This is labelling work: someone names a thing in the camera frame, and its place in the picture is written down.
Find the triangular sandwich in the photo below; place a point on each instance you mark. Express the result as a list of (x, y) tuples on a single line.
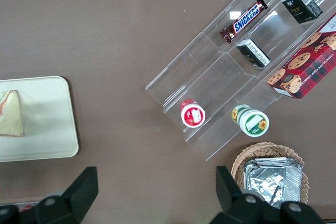
[(11, 116)]

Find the woven wicker basket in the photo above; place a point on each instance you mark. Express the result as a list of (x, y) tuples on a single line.
[(265, 153)]

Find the green sunflower yogurt cup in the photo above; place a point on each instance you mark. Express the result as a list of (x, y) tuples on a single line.
[(252, 121)]

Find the aluminium foil container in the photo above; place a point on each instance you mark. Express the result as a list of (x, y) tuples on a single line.
[(273, 179)]

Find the red tartan cookie box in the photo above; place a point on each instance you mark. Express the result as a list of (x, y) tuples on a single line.
[(307, 66)]

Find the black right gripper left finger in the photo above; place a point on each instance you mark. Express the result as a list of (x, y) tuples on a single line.
[(76, 195)]

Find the black carton with white label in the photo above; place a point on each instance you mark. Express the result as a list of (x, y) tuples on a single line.
[(253, 53)]

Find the red strawberry yogurt cup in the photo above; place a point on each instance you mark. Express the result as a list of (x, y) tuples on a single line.
[(192, 114)]

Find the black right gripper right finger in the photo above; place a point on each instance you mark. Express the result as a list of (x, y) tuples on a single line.
[(228, 190)]

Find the clear acrylic tiered display stand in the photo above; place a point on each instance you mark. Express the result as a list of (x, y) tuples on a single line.
[(236, 58)]

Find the black Face carton box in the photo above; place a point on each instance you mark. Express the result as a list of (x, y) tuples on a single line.
[(302, 6)]

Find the cream rectangular tray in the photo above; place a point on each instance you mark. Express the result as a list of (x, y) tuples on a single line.
[(47, 119)]

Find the Snickers chocolate bar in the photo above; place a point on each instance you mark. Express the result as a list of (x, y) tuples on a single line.
[(244, 20)]

